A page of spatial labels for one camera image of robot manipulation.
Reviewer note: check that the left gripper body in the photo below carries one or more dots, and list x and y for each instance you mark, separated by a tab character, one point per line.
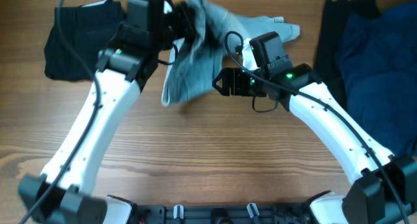
178	26

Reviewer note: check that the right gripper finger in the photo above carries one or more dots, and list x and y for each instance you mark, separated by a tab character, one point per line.
224	90
223	77

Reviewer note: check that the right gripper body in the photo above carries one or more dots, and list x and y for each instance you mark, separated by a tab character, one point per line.
245	83

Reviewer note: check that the light blue denim shorts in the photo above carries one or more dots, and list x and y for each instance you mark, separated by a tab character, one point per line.
199	62

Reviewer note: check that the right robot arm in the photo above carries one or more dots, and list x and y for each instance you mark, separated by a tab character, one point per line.
383	186

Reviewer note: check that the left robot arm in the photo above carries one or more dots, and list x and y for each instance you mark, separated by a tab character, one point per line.
63	192

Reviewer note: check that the folded black shorts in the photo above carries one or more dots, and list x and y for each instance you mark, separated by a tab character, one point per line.
87	29

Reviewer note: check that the black garment under pile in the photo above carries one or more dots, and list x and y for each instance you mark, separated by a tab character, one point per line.
335	16

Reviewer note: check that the dark blue garment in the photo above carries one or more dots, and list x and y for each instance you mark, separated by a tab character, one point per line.
377	61

